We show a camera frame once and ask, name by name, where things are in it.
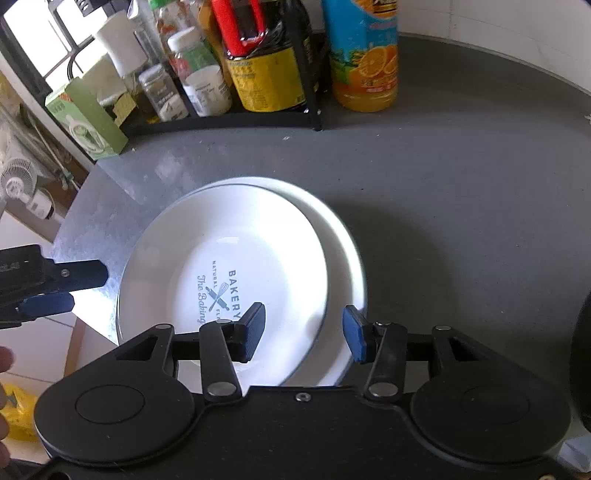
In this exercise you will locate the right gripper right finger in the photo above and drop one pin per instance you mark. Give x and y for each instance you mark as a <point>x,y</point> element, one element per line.
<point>383,346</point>

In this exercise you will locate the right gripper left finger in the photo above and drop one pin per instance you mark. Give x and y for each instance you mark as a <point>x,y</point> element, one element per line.
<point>223,344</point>

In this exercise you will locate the blue print deep plate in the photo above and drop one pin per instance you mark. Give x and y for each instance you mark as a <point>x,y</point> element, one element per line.
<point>329,359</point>

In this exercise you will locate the small white bakery plate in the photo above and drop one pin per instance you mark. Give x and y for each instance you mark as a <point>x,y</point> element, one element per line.
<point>215,252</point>

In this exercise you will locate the person's left hand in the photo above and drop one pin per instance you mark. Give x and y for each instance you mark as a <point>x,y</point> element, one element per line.
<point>6,361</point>

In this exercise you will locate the small white fan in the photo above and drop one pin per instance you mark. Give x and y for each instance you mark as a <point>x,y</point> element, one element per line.
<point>19,181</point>

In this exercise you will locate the green carton box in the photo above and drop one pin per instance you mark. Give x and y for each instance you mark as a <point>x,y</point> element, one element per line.
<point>76,109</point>

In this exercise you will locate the small glass spice jar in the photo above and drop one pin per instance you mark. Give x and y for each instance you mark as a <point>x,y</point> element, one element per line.
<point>162,93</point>

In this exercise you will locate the black spice rack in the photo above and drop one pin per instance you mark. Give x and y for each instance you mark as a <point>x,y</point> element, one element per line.
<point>299,29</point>

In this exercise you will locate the white cap pill jar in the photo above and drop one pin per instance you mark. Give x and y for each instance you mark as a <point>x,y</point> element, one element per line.
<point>199,72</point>

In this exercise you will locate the soy sauce bottle yellow label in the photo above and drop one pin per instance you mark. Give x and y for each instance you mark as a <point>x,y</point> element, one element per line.
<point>259,54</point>

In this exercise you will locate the green label sauce bottle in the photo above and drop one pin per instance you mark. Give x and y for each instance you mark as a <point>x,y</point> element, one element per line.
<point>171,17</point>

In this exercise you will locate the orange juice bottle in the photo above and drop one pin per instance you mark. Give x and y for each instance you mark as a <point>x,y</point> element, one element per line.
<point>363,52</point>

